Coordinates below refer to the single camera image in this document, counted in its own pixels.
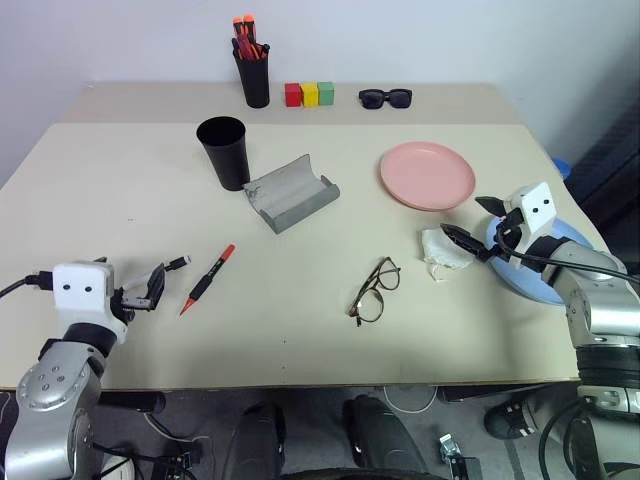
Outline white floor cable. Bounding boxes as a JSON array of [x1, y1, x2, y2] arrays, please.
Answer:
[[383, 384, 437, 415]]

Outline tortoiseshell eyeglasses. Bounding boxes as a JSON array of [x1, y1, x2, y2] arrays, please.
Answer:
[[346, 256, 403, 328]]

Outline black and white shoe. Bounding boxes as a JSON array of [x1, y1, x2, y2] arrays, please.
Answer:
[[483, 393, 537, 442]]

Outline open grey glasses case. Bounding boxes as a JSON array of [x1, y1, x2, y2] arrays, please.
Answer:
[[241, 153, 342, 236]]

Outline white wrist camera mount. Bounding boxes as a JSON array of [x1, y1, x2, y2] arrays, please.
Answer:
[[503, 182, 559, 257], [51, 261, 129, 346]]

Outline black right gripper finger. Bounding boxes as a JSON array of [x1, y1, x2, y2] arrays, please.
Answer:
[[440, 223, 490, 262], [474, 196, 512, 219]]

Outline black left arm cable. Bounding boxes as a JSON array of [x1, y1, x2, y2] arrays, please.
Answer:
[[0, 271, 55, 301]]

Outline pink plate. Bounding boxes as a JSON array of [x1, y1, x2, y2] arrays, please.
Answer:
[[378, 141, 477, 213]]

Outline empty black cup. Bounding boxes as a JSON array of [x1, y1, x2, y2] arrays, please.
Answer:
[[195, 116, 252, 193]]

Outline black ribbed object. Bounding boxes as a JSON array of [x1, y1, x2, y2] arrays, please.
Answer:
[[563, 92, 640, 224]]

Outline black sunglasses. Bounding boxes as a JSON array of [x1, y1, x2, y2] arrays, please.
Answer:
[[357, 87, 414, 111]]

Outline black floor box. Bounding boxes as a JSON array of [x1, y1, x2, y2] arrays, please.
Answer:
[[448, 456, 484, 480]]

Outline orange and black marker pen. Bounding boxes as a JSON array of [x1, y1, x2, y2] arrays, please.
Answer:
[[179, 243, 237, 317]]

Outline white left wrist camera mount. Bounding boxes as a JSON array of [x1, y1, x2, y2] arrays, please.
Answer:
[[51, 261, 129, 346]]

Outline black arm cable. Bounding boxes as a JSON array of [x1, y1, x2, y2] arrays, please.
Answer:
[[493, 227, 640, 287], [0, 271, 55, 301]]

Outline metal caster wheel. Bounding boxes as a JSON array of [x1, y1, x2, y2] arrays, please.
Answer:
[[438, 433, 464, 465]]

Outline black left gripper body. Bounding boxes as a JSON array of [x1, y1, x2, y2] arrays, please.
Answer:
[[107, 285, 154, 324]]

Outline silver and black pen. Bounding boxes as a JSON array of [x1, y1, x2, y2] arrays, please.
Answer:
[[121, 255, 193, 292]]

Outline black pen holder cup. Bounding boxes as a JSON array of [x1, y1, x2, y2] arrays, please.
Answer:
[[231, 38, 273, 109]]

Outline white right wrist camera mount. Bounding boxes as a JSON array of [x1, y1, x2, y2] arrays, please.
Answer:
[[503, 182, 559, 257]]

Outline dark rounded shape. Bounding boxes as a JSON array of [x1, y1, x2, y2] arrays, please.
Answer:
[[341, 394, 427, 475], [233, 399, 287, 479]]

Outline light blue plate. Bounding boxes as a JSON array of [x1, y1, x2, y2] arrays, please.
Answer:
[[486, 213, 599, 307]]

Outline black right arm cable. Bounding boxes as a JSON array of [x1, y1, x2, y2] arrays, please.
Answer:
[[493, 227, 640, 287]]

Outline black cylinder under table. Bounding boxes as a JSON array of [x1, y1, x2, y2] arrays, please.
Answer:
[[98, 391, 167, 415]]

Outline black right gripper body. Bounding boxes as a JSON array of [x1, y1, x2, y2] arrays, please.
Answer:
[[492, 206, 527, 254]]

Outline red orange markers in holder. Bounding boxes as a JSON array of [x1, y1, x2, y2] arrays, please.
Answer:
[[236, 38, 266, 62]]

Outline white crumpled cloth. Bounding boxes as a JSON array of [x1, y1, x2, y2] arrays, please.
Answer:
[[418, 226, 474, 284]]

